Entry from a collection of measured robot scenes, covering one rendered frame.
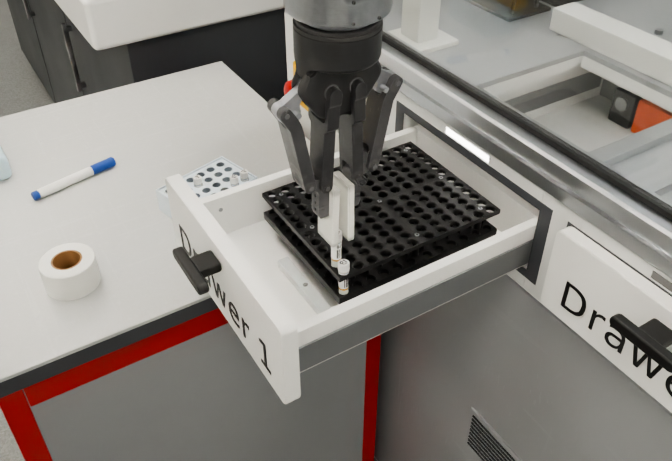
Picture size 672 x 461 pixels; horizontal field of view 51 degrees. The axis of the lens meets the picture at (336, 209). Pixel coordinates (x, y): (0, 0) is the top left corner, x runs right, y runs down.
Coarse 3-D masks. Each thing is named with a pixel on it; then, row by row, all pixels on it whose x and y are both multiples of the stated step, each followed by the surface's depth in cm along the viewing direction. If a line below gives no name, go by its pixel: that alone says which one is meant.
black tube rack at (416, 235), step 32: (384, 160) 91; (416, 160) 91; (288, 192) 85; (384, 192) 85; (416, 192) 86; (448, 192) 90; (384, 224) 80; (416, 224) 85; (448, 224) 80; (480, 224) 84; (352, 256) 76; (384, 256) 80; (416, 256) 80; (352, 288) 76
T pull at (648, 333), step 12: (612, 324) 68; (624, 324) 66; (648, 324) 67; (660, 324) 67; (624, 336) 67; (636, 336) 65; (648, 336) 65; (660, 336) 65; (648, 348) 65; (660, 348) 64; (660, 360) 64
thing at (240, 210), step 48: (384, 144) 96; (432, 144) 96; (240, 192) 87; (480, 192) 90; (240, 240) 88; (528, 240) 82; (288, 288) 81; (384, 288) 73; (432, 288) 76; (336, 336) 71
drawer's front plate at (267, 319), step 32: (192, 192) 80; (192, 224) 79; (224, 256) 72; (224, 288) 76; (256, 288) 68; (256, 320) 69; (288, 320) 65; (256, 352) 73; (288, 352) 66; (288, 384) 68
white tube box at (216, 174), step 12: (204, 168) 108; (216, 168) 108; (228, 168) 108; (240, 168) 107; (192, 180) 106; (204, 180) 106; (216, 180) 105; (228, 180) 106; (240, 180) 105; (252, 180) 105; (156, 192) 103; (204, 192) 104; (216, 192) 103; (168, 204) 102
